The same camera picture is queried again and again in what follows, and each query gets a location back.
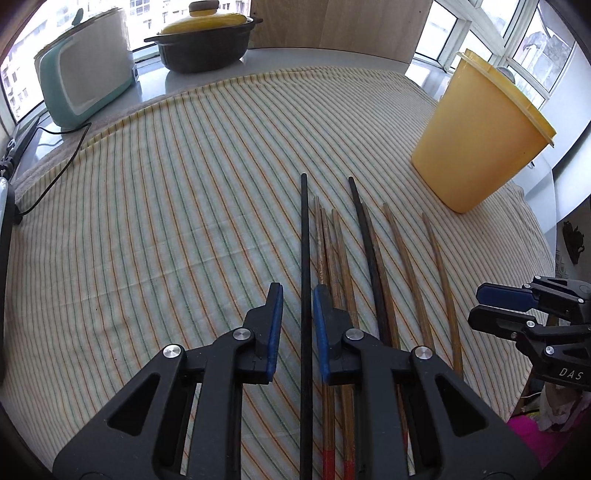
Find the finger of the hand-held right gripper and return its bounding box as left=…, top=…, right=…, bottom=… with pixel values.
left=476, top=275, right=591, bottom=324
left=467, top=305, right=591, bottom=365

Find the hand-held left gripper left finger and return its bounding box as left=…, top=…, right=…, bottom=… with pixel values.
left=53, top=282, right=284, bottom=480

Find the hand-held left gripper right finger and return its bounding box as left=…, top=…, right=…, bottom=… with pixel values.
left=312, top=285, right=541, bottom=480

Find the plain wooden chopstick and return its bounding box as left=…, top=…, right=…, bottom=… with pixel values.
left=361, top=202, right=402, bottom=348
left=383, top=203, right=435, bottom=348
left=421, top=212, right=465, bottom=374

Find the red-ended wooden chopstick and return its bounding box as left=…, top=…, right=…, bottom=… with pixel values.
left=331, top=209, right=358, bottom=480

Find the black chopstick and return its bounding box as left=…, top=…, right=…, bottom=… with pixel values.
left=299, top=173, right=309, bottom=480
left=347, top=176, right=391, bottom=347

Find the yellow plastic container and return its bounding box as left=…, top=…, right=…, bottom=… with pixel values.
left=411, top=48, right=557, bottom=214

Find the person's right hand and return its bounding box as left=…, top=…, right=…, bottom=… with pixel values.
left=538, top=383, right=591, bottom=432

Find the black figure sticker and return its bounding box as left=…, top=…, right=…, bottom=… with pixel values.
left=561, top=222, right=586, bottom=265

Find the striped tablecloth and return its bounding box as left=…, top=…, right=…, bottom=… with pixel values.
left=0, top=65, right=557, bottom=480

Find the black flat appliance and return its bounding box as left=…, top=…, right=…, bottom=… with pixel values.
left=0, top=178, right=21, bottom=384

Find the black casserole pot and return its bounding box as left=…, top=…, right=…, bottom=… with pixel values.
left=144, top=17, right=264, bottom=73

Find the light wooden board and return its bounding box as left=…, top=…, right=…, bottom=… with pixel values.
left=249, top=0, right=435, bottom=65

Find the yellow pot lid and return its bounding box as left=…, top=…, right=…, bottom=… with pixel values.
left=157, top=0, right=254, bottom=35

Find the teal and white rice cooker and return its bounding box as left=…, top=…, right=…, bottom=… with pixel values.
left=33, top=7, right=139, bottom=131

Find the black power cable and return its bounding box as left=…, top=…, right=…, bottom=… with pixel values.
left=14, top=122, right=92, bottom=217

